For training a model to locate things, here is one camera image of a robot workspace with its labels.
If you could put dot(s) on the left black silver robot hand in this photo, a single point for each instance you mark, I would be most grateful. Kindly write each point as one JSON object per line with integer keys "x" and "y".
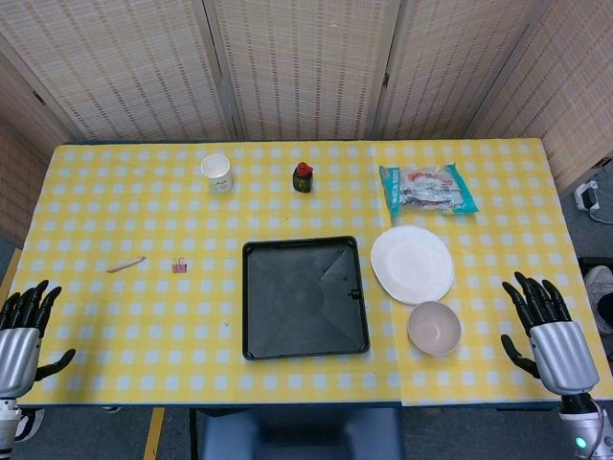
{"x": 16, "y": 354}

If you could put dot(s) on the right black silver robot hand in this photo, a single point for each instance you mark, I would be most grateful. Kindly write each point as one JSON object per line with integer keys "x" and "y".
{"x": 560, "y": 350}

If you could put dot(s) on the beige plastic bowl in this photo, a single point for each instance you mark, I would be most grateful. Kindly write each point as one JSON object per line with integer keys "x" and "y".
{"x": 433, "y": 328}

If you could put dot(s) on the white paper plate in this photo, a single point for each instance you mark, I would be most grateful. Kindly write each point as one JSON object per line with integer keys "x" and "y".
{"x": 412, "y": 263}

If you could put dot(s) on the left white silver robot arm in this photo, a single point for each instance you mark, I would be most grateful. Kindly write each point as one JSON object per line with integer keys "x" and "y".
{"x": 7, "y": 417}

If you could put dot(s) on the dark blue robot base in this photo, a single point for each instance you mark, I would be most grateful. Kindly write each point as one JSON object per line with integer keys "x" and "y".
{"x": 301, "y": 433}

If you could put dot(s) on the black square plastic tray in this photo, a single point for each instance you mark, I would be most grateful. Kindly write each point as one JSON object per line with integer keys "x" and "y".
{"x": 304, "y": 299}

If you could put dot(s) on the wooden stick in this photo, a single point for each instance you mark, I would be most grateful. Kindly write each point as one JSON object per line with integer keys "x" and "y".
{"x": 125, "y": 264}

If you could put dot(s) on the white power strip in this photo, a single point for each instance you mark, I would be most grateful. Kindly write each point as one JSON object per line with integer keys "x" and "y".
{"x": 588, "y": 195}

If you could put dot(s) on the pink binder clip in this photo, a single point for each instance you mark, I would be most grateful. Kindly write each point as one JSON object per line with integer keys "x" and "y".
{"x": 179, "y": 266}

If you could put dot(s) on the yellow white checked tablecloth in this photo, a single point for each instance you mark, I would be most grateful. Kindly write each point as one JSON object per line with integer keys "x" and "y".
{"x": 143, "y": 215}

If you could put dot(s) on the teal snack packet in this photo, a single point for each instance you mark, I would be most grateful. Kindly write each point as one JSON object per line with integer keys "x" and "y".
{"x": 426, "y": 191}

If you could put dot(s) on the white paper cup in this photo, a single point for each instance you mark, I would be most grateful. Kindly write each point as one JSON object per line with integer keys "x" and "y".
{"x": 216, "y": 173}

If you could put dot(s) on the black bottle with red cap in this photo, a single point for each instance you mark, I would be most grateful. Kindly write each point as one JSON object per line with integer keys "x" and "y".
{"x": 302, "y": 178}

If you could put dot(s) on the woven bamboo folding screen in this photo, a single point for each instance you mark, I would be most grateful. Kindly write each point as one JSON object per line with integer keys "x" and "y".
{"x": 306, "y": 67}

